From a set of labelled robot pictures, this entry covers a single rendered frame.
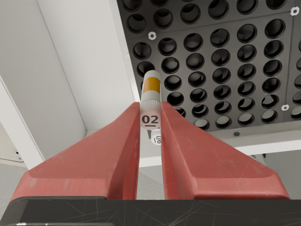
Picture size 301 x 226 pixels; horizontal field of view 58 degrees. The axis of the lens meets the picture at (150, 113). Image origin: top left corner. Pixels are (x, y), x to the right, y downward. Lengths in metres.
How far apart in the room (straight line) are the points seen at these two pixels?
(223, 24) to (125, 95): 0.14
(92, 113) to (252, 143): 0.17
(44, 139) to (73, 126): 0.06
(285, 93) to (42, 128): 0.19
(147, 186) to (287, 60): 1.47
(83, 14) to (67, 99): 0.08
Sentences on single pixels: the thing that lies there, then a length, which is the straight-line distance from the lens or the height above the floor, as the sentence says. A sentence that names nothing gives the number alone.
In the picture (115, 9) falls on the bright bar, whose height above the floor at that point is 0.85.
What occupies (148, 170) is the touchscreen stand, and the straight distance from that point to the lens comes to 1.49.
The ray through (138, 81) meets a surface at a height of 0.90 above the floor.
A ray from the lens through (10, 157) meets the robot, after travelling 1.25.
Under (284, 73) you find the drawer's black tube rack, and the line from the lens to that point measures 0.22.
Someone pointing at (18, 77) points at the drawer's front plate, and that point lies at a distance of 0.22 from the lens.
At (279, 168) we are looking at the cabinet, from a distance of 0.74.
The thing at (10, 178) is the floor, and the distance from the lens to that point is 1.82.
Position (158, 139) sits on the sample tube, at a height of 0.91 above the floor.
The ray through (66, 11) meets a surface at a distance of 0.27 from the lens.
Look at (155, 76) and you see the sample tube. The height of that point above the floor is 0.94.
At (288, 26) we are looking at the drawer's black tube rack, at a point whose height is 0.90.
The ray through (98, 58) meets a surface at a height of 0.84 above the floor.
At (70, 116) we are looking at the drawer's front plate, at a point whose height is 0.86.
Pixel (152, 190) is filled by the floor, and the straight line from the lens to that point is 1.66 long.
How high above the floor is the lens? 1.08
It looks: 57 degrees down
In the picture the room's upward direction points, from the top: 177 degrees counter-clockwise
